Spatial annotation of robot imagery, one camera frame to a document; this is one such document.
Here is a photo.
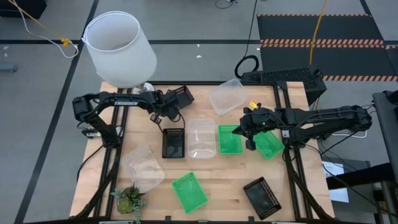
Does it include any grey floor object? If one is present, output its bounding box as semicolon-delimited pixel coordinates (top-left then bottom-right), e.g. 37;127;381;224
0;63;19;73

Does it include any white power cable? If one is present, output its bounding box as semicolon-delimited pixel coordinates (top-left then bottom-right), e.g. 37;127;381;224
331;129;368;139

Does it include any clear plastic basket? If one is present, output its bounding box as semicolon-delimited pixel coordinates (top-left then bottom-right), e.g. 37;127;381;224
208;78;249;116
121;144;166;193
187;118;218;160

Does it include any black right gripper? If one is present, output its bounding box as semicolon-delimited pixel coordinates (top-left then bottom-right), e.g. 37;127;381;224
231;106;277;152

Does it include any black equipment cart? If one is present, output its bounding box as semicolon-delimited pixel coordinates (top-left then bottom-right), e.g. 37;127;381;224
372;90;398;184

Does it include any black plastic basket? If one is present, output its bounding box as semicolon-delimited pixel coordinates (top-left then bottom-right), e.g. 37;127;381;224
169;85;195;110
243;176;282;221
161;128;186;159

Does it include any white table lamp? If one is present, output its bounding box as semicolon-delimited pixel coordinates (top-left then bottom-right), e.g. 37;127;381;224
81;11;158;96

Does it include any green plastic basket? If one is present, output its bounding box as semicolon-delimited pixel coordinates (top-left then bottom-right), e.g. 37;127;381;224
218;124;244;156
253;130;285;161
171;171;209;215

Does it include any thin black floor cable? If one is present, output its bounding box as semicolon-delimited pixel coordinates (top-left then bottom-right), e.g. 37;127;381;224
214;0;239;10

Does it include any black hazard-striped floor mat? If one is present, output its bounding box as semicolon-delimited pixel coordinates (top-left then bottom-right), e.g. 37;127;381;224
256;13;398;82

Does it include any black hanging coiled cable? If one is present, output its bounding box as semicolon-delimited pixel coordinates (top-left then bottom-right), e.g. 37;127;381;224
234;0;261;80

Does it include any yellow pole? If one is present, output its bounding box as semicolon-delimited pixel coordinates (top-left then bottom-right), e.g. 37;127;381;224
308;0;329;66

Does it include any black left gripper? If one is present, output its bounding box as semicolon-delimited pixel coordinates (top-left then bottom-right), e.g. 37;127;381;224
154;89;187;121

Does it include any black aluminium table frame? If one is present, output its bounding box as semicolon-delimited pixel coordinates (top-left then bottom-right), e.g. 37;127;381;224
70;80;335;223

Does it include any thin yellow cord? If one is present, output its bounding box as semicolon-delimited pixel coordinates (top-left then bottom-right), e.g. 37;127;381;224
7;0;72;48

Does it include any dark side table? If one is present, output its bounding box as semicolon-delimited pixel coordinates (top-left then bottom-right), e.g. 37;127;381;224
326;161;398;191

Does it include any dark box on floor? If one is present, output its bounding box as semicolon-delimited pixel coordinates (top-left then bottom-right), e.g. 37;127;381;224
0;0;48;19

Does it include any white paper sheet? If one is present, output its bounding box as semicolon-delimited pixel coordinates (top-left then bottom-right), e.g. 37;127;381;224
322;160;350;203

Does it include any white floor cable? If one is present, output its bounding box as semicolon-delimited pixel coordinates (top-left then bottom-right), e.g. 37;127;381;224
12;0;80;59

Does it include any small potted succulent plant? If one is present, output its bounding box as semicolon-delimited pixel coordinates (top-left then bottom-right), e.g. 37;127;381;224
110;182;147;224

